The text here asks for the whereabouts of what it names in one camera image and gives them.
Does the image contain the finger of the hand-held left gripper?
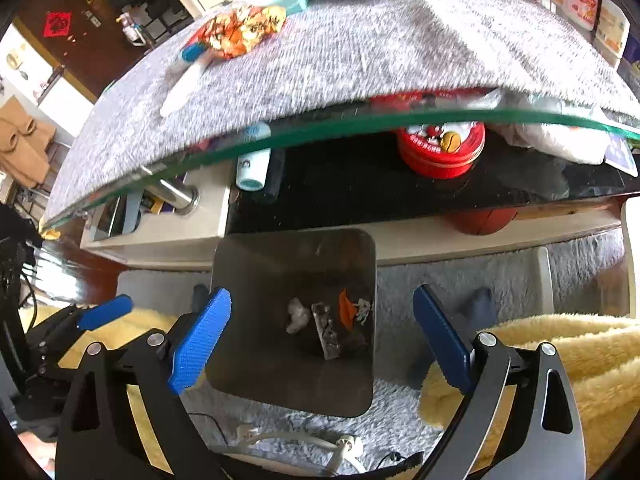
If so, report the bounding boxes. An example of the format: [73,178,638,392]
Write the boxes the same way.
[37,294,133,356]

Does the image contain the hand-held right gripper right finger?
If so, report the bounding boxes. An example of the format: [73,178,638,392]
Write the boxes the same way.
[412,284,587,480]

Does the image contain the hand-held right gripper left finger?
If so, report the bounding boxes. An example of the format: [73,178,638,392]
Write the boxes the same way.
[54,287,233,480]

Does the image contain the dark grey trash bin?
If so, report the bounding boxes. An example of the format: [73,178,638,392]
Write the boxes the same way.
[206,228,377,418]

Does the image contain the white blue tube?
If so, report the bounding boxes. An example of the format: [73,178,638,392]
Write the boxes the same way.
[159,42,216,118]

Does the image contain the orange snack wrapper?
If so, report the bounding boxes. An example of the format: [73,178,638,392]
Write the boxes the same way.
[197,5,287,60]

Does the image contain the orange black wrapper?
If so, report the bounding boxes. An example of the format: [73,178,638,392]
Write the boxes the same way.
[338,290,373,333]

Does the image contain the grey crumpled wrapper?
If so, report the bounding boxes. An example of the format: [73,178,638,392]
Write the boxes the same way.
[311,301,345,360]

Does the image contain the basketball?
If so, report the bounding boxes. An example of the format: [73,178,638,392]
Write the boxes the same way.
[445,207,521,236]

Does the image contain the metal table leg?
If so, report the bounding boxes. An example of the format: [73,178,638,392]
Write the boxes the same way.
[142,177,200,217]

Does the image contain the yellow fluffy garment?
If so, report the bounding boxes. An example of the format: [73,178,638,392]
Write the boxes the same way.
[20,305,640,480]

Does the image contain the white teal tube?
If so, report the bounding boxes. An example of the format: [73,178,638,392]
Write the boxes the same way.
[236,122,273,192]

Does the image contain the black tube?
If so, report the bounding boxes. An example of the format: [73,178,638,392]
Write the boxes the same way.
[264,147,286,203]

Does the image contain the red round tin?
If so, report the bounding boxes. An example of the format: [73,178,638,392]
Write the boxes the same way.
[397,89,487,179]

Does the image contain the brown coat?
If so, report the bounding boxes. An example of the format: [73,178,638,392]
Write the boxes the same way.
[0,97,57,188]

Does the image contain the whiteboard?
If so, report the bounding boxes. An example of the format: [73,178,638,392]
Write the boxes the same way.
[35,65,98,136]

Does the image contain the white plastic bag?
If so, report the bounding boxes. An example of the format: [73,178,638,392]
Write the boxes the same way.
[492,92,621,166]

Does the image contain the blue white card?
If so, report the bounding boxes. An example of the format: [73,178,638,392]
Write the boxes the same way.
[605,132,639,177]

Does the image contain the brown wooden door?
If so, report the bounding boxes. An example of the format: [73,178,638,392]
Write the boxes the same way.
[12,0,151,103]

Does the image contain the red door ornament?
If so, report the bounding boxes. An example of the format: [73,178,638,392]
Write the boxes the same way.
[42,10,72,38]

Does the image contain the grey table mat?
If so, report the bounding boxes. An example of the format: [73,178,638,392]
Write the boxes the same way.
[42,0,640,231]

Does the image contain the black cube shelf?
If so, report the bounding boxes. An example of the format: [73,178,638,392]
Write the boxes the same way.
[135,0,191,41]

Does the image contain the small white bottle yellow label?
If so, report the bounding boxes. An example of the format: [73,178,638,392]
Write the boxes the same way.
[595,0,630,58]

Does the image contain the white power cable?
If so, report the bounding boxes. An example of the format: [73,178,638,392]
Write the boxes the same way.
[207,422,366,476]

